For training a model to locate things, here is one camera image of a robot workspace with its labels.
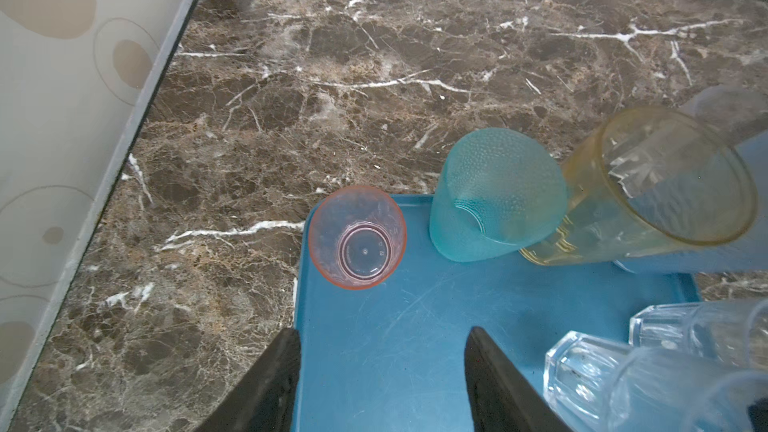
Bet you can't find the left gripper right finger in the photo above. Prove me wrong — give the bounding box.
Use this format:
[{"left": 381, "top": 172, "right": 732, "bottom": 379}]
[{"left": 464, "top": 326, "right": 570, "bottom": 432}]

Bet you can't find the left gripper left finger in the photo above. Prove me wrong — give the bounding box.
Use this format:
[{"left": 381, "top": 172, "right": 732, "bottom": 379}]
[{"left": 197, "top": 328, "right": 301, "bottom": 432}]

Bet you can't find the teal plastic tray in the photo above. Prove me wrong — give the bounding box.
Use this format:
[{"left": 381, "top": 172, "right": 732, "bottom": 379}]
[{"left": 292, "top": 195, "right": 700, "bottom": 431}]

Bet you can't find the pink plastic cup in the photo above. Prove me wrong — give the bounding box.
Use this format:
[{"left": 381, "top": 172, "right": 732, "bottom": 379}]
[{"left": 306, "top": 185, "right": 407, "bottom": 290}]

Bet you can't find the green textured plastic cup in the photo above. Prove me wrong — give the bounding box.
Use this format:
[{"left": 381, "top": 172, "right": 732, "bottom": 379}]
[{"left": 429, "top": 128, "right": 568, "bottom": 262}]

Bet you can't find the clear faceted cup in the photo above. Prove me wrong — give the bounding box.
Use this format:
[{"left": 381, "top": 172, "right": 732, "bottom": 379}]
[{"left": 628, "top": 298, "right": 767, "bottom": 371}]

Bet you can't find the yellow plastic cup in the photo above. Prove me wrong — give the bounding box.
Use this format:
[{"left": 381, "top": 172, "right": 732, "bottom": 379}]
[{"left": 520, "top": 106, "right": 759, "bottom": 266}]

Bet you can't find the blue textured plastic cup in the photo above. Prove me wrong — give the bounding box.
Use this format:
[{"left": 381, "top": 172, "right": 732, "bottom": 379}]
[{"left": 615, "top": 85, "right": 767, "bottom": 274}]

